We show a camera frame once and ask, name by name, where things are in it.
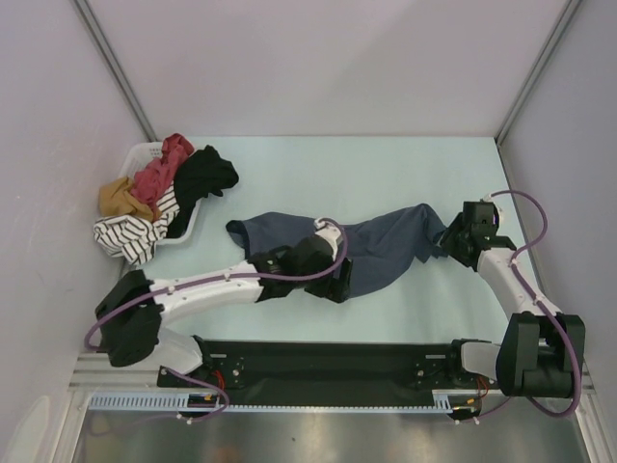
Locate blue grey tank top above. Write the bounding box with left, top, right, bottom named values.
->
left=226, top=204, right=446, bottom=298

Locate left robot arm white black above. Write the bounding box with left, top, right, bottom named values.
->
left=84, top=218, right=350, bottom=386

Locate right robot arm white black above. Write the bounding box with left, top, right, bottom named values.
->
left=440, top=197, right=586, bottom=402

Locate striped white black tank top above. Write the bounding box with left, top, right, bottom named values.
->
left=94, top=182, right=180, bottom=265

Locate red tank top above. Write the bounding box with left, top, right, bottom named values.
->
left=131, top=133, right=195, bottom=217

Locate mustard tank top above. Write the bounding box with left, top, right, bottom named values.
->
left=98, top=177, right=155, bottom=222

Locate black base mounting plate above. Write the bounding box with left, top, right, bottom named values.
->
left=156, top=339, right=502, bottom=409

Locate white plastic laundry basket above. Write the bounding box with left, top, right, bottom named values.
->
left=121, top=135, right=201, bottom=246

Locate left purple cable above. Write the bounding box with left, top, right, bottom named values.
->
left=84, top=217, right=349, bottom=425

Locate purple cable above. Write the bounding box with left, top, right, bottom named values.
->
left=84, top=217, right=349, bottom=425
left=452, top=189, right=582, bottom=425

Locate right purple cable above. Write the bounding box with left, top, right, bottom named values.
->
left=452, top=189, right=582, bottom=425

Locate slotted cable duct rail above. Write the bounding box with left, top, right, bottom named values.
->
left=88, top=392, right=480, bottom=416

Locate right aluminium corner post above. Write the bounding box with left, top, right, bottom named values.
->
left=494, top=0, right=585, bottom=149

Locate aluminium corner post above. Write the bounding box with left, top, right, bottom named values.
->
left=69, top=0, right=158, bottom=142
left=494, top=0, right=585, bottom=149

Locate aluminium extrusion base frame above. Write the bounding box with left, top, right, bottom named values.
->
left=67, top=351, right=599, bottom=425

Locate left aluminium corner post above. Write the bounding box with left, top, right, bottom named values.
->
left=69, top=0, right=158, bottom=142

